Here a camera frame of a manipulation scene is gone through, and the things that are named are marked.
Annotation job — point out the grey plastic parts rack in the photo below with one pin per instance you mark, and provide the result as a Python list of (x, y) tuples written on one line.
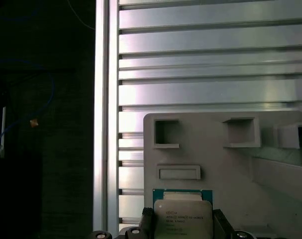
[(215, 169)]

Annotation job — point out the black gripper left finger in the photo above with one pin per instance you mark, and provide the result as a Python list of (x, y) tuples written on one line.
[(147, 219)]

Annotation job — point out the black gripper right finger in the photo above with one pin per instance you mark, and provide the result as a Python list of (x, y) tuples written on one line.
[(224, 225)]

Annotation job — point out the white upright strip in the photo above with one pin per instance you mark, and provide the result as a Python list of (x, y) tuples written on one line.
[(3, 132)]

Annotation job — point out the small orange tag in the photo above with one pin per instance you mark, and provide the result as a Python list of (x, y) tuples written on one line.
[(34, 122)]

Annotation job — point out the silver green CPU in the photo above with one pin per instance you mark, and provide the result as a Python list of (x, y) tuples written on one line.
[(183, 216)]

